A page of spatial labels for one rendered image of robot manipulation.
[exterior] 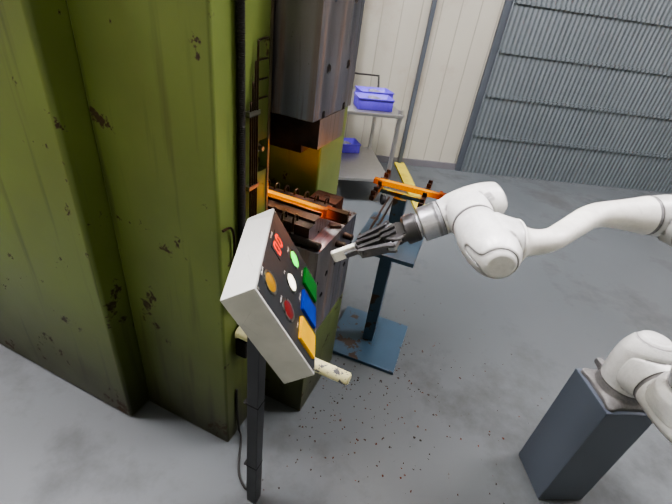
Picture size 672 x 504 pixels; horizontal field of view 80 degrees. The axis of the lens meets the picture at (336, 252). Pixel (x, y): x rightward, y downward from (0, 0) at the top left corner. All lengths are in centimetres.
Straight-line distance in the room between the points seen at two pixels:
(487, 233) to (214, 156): 69
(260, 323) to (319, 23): 78
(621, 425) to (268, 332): 137
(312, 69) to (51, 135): 74
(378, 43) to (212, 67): 380
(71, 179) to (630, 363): 185
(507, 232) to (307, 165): 107
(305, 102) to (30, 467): 174
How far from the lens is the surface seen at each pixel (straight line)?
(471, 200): 98
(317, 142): 130
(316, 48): 120
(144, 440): 206
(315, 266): 145
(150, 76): 118
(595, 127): 585
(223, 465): 194
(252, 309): 83
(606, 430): 185
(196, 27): 106
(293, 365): 94
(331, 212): 150
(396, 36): 478
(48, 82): 133
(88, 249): 152
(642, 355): 167
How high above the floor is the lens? 170
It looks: 33 degrees down
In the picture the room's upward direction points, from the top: 8 degrees clockwise
